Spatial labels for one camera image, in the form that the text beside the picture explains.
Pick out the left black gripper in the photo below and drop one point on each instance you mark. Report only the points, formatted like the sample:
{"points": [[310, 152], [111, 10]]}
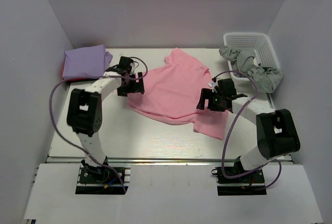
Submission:
{"points": [[132, 87]]}

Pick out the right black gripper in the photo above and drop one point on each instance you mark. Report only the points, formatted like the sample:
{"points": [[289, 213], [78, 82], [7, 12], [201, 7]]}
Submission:
{"points": [[210, 102]]}

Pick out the pink t shirt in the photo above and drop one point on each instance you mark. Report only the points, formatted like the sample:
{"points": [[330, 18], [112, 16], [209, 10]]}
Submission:
{"points": [[172, 93]]}

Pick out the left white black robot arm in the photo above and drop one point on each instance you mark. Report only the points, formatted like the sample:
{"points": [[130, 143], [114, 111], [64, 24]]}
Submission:
{"points": [[85, 115]]}

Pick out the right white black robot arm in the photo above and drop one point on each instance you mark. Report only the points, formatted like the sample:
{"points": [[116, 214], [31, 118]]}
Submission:
{"points": [[275, 129]]}

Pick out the folded purple t shirt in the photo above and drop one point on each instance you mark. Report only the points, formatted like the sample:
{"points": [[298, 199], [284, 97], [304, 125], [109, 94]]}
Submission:
{"points": [[91, 61]]}

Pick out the folded red t shirt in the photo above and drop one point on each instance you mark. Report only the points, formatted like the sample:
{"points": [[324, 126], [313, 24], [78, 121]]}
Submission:
{"points": [[73, 74]]}

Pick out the grey crumpled t shirt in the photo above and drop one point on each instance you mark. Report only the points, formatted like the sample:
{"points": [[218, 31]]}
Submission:
{"points": [[265, 78]]}

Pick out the white plastic basket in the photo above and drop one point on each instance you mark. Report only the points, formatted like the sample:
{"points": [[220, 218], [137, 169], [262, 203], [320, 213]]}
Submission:
{"points": [[262, 46]]}

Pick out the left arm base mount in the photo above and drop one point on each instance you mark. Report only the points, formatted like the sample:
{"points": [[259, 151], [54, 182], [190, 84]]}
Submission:
{"points": [[101, 181]]}

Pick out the aluminium table rail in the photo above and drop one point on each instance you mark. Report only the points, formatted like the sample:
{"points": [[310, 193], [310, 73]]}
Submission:
{"points": [[128, 136]]}

